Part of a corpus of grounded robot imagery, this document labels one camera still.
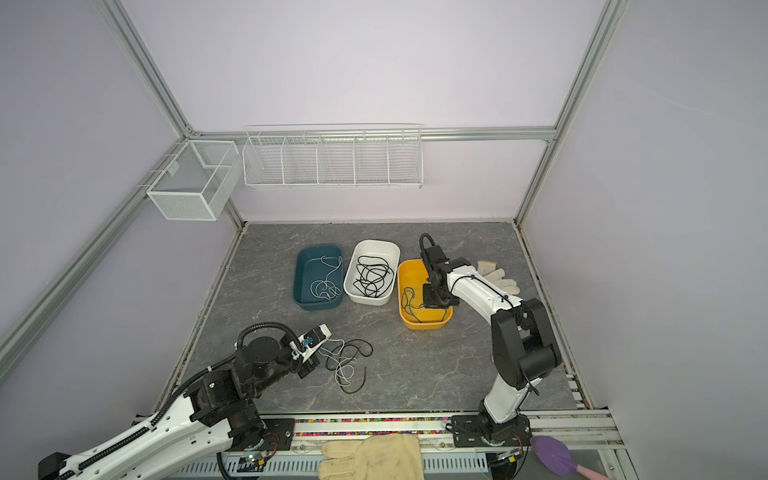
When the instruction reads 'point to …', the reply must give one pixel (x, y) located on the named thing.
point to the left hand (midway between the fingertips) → (326, 336)
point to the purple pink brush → (558, 458)
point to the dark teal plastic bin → (318, 276)
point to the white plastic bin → (386, 249)
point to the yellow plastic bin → (412, 275)
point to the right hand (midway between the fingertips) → (438, 303)
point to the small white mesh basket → (197, 180)
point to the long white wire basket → (333, 156)
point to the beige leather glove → (382, 456)
